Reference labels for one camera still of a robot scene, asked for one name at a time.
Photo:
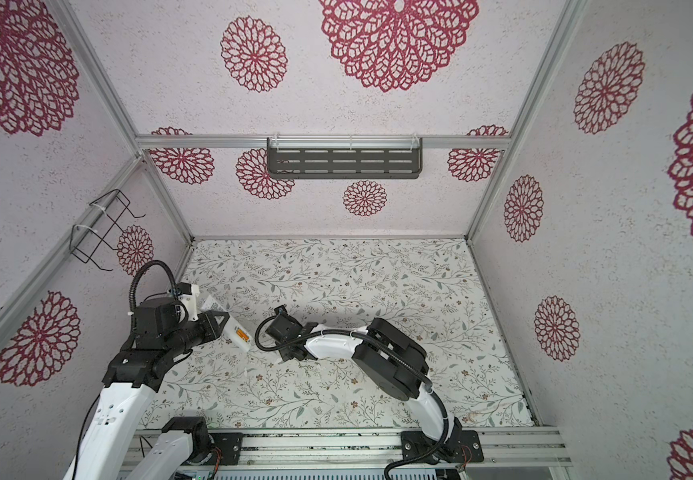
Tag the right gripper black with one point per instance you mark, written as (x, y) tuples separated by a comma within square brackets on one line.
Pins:
[(285, 355)]

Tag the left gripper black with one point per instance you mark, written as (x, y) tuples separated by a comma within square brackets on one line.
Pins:
[(212, 328)]

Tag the orange battery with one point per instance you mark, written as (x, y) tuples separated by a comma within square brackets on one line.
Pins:
[(242, 335)]

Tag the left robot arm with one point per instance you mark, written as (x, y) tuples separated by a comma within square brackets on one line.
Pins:
[(162, 332)]

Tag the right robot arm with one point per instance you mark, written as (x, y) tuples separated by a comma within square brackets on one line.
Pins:
[(396, 363)]

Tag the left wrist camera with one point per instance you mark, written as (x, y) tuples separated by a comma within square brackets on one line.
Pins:
[(188, 295)]

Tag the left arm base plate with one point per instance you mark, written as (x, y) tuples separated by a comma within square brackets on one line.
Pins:
[(225, 449)]

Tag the black wire wall rack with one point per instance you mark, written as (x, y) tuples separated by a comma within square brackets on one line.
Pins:
[(88, 237)]

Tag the grey wall shelf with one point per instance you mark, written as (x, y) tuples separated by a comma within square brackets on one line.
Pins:
[(349, 160)]

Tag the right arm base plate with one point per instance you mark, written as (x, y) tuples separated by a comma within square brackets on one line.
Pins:
[(461, 448)]

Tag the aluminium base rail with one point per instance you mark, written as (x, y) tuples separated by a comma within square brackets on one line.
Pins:
[(374, 448)]

